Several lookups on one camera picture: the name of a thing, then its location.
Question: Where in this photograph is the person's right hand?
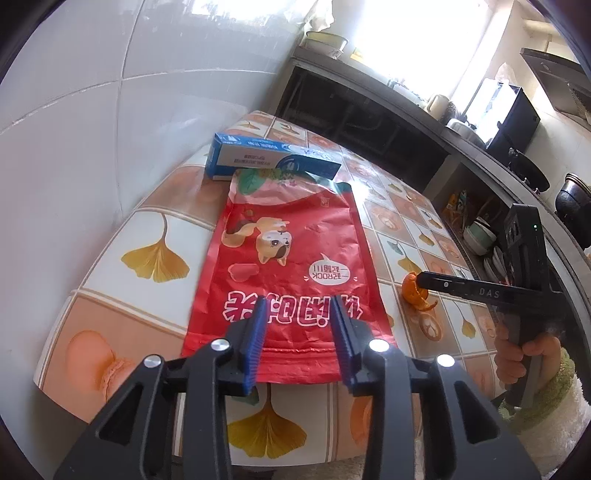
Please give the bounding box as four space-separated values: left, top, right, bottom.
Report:
493 323 575 386

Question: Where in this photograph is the orange snack packet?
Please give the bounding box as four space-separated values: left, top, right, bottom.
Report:
443 191 469 220

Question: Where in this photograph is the stack of bowls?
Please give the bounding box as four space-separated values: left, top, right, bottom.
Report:
463 217 497 256

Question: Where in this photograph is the black clay pot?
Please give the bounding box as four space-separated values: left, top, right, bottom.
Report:
554 173 591 222

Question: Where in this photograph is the metal pot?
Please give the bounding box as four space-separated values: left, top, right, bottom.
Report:
445 117 485 144

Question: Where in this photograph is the black kitchen appliance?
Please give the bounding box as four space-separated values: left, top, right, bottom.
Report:
486 85 541 162

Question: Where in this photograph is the black wok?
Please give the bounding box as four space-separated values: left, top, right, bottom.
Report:
508 148 551 192

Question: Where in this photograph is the orange peel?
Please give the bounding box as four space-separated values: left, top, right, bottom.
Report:
399 272 439 312

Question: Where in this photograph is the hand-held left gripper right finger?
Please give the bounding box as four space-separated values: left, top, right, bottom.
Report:
329 294 542 480

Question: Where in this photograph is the metal range hood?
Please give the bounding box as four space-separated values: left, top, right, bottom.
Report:
519 46 591 116

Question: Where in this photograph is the red snack bag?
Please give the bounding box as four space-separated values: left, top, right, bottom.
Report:
181 167 398 386

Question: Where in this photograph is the stack of plates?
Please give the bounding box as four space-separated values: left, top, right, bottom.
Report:
482 247 511 280

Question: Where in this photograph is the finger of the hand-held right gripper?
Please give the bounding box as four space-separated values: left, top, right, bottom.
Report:
416 271 476 293

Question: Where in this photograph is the ginkgo-print table cover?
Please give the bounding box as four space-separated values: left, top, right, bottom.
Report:
34 111 504 462

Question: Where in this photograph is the white enamel basin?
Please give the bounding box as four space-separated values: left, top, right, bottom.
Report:
302 30 349 58

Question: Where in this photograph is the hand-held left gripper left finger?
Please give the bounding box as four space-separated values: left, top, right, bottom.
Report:
52 295 269 480

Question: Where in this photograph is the blue toothpaste box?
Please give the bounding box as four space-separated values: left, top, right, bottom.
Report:
204 132 343 183

